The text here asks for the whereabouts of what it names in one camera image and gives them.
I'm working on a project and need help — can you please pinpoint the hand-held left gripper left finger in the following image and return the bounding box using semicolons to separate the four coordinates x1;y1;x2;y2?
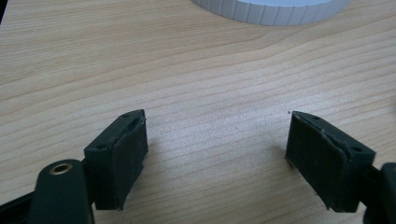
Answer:
83;108;149;211

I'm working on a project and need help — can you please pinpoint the white ribbed round container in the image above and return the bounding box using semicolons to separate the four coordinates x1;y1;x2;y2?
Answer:
190;0;353;27

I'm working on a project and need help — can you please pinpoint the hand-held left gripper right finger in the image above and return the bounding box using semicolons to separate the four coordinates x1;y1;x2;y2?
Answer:
285;110;377;214

